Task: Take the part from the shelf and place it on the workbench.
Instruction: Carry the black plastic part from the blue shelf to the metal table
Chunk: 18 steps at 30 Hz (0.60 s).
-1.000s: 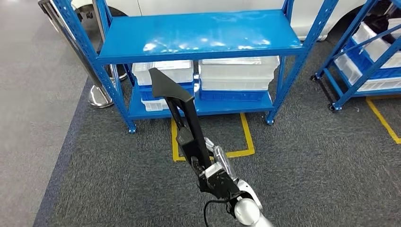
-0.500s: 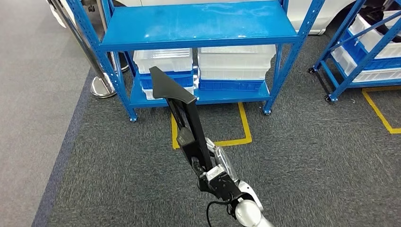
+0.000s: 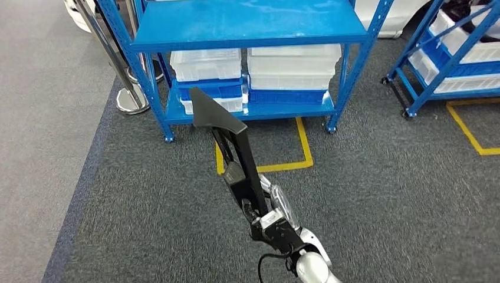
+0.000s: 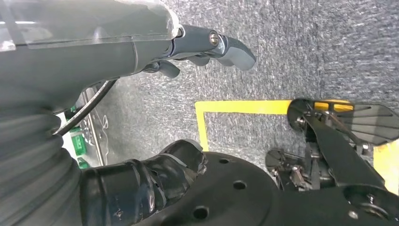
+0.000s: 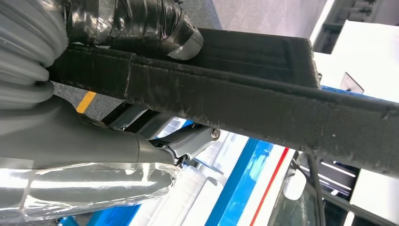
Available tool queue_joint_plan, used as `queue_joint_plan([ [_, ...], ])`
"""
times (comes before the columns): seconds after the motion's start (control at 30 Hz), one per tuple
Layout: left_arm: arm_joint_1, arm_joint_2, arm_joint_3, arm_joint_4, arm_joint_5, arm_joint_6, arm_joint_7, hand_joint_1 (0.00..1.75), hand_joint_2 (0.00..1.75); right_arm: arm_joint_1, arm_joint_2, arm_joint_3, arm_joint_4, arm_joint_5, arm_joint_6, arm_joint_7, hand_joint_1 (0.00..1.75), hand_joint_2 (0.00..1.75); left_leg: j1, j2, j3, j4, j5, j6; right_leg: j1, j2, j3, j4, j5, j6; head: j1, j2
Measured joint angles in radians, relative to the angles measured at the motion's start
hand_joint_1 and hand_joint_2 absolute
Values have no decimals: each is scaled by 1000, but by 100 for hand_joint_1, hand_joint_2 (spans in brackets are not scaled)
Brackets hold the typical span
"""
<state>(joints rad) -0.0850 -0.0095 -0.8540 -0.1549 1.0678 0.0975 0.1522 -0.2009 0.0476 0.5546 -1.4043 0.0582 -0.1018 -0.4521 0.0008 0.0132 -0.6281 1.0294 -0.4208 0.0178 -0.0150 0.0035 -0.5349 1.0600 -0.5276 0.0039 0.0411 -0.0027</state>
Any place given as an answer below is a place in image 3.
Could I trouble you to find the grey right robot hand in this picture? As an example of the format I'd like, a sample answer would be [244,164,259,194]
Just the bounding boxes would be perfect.
[241,175,301,232]

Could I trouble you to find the black plastic plate part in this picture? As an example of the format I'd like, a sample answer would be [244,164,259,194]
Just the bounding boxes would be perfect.
[188,86,271,219]

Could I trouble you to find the blue metal shelf rack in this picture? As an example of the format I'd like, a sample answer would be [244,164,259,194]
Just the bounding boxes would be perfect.
[381,0,500,119]
[94,0,395,143]

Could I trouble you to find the white plastic bin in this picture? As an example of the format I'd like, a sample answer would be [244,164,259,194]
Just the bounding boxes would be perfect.
[246,44,343,60]
[407,48,500,95]
[180,96,245,115]
[249,73,334,91]
[169,48,242,83]
[429,8,500,65]
[246,55,340,78]

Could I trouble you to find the white car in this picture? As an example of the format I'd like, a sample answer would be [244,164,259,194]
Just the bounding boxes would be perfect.
[63,0,435,40]

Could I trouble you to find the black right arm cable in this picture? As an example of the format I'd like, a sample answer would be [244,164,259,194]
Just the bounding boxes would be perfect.
[256,253,298,283]

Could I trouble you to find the chrome stanchion post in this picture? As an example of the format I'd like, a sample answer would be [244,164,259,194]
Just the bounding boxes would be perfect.
[124,0,166,84]
[73,0,152,115]

